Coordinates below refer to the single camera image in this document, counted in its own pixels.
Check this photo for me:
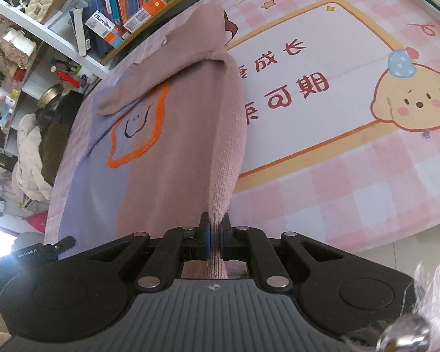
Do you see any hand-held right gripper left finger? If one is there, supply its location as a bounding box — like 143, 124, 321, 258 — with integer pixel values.
80, 212, 212, 292

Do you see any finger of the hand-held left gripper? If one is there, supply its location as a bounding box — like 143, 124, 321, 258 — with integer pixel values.
55, 236, 76, 253

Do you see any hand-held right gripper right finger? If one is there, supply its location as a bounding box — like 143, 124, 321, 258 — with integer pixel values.
219, 213, 348, 291

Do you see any pink sweater with orange star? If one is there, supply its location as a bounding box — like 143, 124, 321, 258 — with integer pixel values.
58, 4, 248, 281

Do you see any pink bag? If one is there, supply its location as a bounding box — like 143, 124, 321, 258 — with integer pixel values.
23, 212, 47, 233

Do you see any white puffy jacket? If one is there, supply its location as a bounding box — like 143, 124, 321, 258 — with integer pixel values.
12, 112, 54, 201

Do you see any dark brown garment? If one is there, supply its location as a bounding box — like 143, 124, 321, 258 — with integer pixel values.
40, 91, 86, 187

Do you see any pink checkered printed blanket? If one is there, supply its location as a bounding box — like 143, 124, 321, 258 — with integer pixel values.
46, 0, 440, 255

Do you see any gold metal bowl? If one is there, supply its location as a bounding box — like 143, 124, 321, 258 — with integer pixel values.
39, 83, 65, 108

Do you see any red toy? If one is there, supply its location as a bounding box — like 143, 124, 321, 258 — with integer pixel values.
56, 67, 82, 88

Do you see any cream decorative box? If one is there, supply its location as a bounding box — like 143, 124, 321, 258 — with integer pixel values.
0, 28, 38, 69

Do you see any white and orange box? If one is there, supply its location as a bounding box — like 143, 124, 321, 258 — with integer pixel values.
84, 10, 124, 47

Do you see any white shelf unit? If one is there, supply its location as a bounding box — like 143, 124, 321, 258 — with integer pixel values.
0, 0, 114, 162

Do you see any white box with orange end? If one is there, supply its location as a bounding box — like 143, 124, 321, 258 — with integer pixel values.
123, 0, 168, 33

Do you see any white quilted bag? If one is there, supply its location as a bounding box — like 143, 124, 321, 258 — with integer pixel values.
25, 0, 54, 17

